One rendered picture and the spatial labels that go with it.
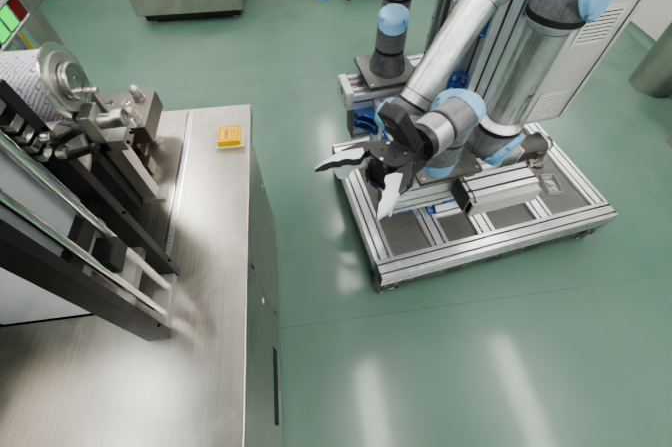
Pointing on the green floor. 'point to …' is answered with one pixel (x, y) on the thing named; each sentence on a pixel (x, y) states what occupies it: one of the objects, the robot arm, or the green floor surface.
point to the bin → (656, 68)
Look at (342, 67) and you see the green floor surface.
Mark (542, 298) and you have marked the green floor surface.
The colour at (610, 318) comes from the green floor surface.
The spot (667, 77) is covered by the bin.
